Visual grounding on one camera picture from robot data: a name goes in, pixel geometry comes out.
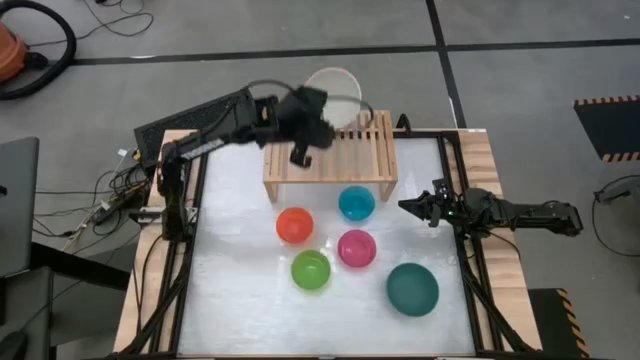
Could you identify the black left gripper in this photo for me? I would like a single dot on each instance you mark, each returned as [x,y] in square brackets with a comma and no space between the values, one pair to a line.
[302,120]

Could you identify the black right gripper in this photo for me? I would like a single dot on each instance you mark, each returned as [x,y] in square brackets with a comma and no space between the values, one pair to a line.
[436,215]

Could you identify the white plate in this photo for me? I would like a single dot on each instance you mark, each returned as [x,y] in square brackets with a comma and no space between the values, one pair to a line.
[342,95]

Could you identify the cyan plastic bowl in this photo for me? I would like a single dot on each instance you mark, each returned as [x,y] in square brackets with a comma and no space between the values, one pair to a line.
[356,202]

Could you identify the pink plastic bowl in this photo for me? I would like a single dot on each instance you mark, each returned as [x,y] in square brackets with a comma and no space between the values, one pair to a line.
[356,248]

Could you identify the large white bowl teal inside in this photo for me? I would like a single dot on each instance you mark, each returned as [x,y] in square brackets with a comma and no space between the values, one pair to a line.
[412,290]

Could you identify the orange plastic bowl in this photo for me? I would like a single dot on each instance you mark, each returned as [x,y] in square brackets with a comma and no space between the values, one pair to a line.
[295,225]

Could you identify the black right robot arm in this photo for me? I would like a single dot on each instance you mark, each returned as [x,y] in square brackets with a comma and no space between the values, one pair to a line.
[540,215]

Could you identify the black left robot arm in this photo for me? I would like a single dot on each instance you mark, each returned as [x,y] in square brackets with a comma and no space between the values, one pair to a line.
[172,190]

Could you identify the wooden slatted shelf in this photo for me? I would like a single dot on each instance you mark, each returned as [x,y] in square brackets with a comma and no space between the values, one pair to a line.
[350,160]

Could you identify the green plastic bowl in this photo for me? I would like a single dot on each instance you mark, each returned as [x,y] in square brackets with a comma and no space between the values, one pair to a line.
[310,270]

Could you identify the black hazard-striped floor mat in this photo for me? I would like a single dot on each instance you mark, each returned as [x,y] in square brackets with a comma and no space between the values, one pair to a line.
[550,320]
[610,130]

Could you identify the black power strip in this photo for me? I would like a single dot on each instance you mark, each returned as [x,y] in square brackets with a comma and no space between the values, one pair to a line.
[112,211]

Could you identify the grey laptop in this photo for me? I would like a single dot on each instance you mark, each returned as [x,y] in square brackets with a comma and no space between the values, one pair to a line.
[17,210]

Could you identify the orange vacuum cleaner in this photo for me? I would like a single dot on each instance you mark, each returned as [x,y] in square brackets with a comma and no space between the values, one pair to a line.
[10,52]

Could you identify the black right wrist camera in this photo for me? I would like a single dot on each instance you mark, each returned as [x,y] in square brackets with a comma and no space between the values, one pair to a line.
[452,209]

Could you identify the black aluminium table frame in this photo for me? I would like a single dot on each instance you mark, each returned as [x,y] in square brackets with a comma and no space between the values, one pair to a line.
[425,134]

